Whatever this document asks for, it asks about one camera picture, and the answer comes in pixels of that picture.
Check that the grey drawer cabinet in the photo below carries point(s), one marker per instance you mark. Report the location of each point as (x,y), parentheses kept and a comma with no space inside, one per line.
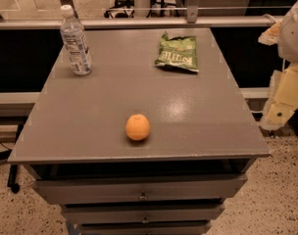
(134,149)

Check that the green chip bag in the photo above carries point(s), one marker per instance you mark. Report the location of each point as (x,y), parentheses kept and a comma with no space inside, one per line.
(179,52)

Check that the black stand leg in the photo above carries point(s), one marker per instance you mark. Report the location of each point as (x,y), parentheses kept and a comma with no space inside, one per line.
(4,155)

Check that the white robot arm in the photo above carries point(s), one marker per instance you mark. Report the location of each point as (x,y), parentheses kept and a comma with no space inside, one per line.
(287,43)

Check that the black office chair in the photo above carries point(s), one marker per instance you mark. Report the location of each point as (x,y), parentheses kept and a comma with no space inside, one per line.
(121,9)

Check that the clear plastic water bottle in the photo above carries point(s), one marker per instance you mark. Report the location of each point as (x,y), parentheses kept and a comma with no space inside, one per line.
(74,39)

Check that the metal railing frame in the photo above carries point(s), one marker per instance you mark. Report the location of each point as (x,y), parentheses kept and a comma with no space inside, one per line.
(46,14)

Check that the orange fruit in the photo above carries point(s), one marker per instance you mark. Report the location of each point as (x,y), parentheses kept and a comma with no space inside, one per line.
(137,127)

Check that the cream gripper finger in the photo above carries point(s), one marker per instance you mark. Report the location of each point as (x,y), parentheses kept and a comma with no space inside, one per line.
(283,98)
(270,36)

